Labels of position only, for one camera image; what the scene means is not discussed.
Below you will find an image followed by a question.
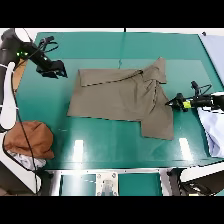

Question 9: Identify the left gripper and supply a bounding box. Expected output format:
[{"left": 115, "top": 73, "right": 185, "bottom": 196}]
[{"left": 35, "top": 59, "right": 69, "bottom": 80}]

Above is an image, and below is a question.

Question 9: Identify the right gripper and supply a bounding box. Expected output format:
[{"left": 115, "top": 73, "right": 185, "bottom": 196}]
[{"left": 165, "top": 92, "right": 203, "bottom": 113}]

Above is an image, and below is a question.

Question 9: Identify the olive shirt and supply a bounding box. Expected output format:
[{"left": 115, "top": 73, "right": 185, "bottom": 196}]
[{"left": 66, "top": 56, "right": 176, "bottom": 141}]

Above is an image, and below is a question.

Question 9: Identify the pale blue garment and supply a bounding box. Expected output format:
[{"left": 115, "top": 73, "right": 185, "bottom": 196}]
[{"left": 196, "top": 106, "right": 224, "bottom": 160}]

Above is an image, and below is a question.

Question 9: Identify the brown garment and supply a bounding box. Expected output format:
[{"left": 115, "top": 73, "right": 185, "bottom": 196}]
[{"left": 3, "top": 120, "right": 56, "bottom": 161}]

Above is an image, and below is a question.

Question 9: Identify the white garment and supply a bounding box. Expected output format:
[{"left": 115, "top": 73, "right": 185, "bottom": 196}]
[{"left": 7, "top": 149, "right": 47, "bottom": 172}]

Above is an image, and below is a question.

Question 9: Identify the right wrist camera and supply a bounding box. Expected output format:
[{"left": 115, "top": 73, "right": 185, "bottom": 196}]
[{"left": 190, "top": 80, "right": 213, "bottom": 98}]

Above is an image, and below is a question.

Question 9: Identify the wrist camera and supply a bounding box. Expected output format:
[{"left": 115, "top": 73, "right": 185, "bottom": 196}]
[
  {"left": 37, "top": 35, "right": 60, "bottom": 54},
  {"left": 190, "top": 80, "right": 213, "bottom": 98}
]

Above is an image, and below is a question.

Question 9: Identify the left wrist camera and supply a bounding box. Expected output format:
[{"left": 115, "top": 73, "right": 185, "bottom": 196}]
[{"left": 37, "top": 35, "right": 60, "bottom": 54}]

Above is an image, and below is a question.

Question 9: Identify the black cable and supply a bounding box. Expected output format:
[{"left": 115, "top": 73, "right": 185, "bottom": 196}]
[{"left": 10, "top": 63, "right": 38, "bottom": 175}]

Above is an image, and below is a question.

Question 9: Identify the silver frame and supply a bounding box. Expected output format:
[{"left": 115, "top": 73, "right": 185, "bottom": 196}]
[{"left": 45, "top": 166, "right": 183, "bottom": 197}]

